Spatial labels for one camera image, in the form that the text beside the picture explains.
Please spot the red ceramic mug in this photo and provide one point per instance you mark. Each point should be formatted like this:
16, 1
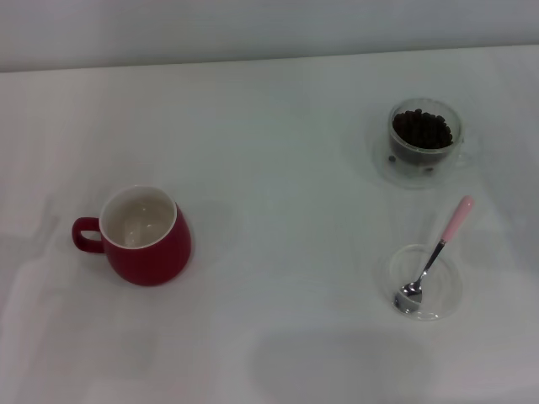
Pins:
147, 261

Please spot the small clear glass dish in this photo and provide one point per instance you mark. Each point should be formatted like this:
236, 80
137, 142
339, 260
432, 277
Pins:
446, 290

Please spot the clear glass cup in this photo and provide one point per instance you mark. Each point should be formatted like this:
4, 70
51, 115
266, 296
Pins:
398, 147

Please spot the coffee bean pile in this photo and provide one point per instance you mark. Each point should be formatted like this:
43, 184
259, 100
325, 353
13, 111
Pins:
423, 130

